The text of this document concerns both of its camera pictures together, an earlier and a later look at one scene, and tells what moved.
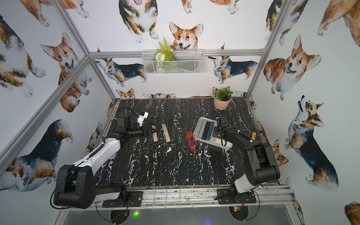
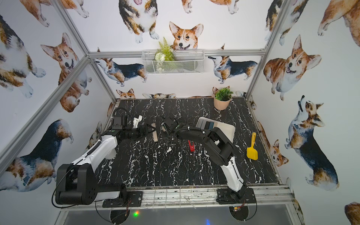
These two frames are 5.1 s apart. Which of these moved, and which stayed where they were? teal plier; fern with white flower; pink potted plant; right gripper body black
Moved: right gripper body black
Stayed: fern with white flower; pink potted plant; teal plier
